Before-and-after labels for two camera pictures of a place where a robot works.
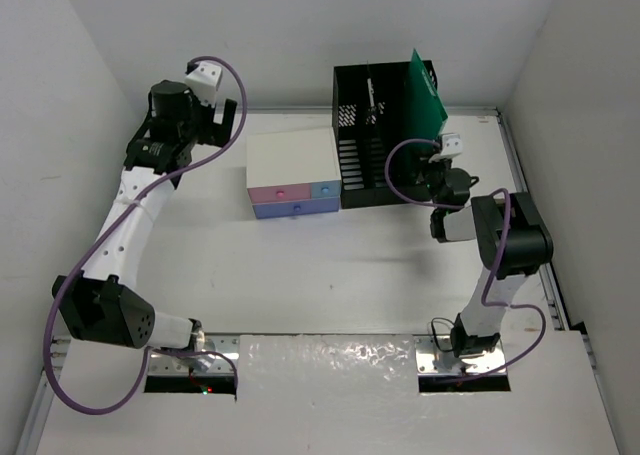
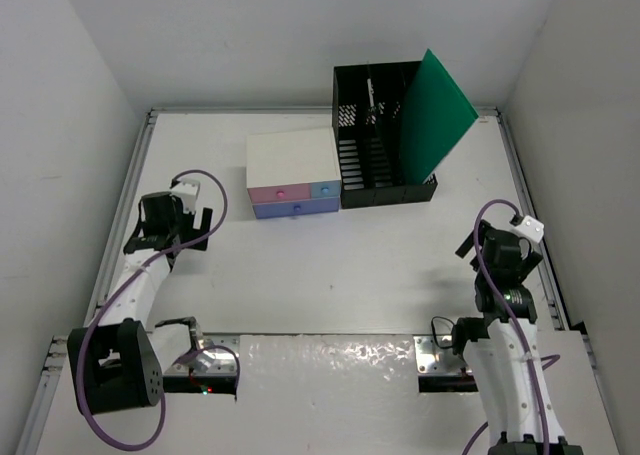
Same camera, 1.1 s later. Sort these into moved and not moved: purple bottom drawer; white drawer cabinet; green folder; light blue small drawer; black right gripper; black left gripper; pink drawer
Moved: black right gripper; green folder; black left gripper
Not moved: purple bottom drawer; pink drawer; white drawer cabinet; light blue small drawer
